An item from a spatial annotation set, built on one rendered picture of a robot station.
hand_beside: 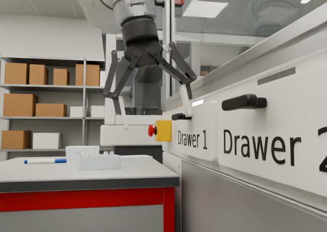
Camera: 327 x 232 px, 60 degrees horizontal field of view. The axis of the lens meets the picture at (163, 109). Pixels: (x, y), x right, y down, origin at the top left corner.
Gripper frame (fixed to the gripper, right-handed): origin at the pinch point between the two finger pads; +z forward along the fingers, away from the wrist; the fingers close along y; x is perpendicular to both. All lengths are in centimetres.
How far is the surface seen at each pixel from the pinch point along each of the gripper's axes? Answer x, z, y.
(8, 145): 387, -11, -159
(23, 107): 386, -61, -130
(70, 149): 57, 4, -27
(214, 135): -11.3, 5.2, 7.5
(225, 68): -14.0, -5.7, 11.0
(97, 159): 27.6, 8.0, -15.6
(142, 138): 83, 7, 4
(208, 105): -9.2, -0.3, 8.3
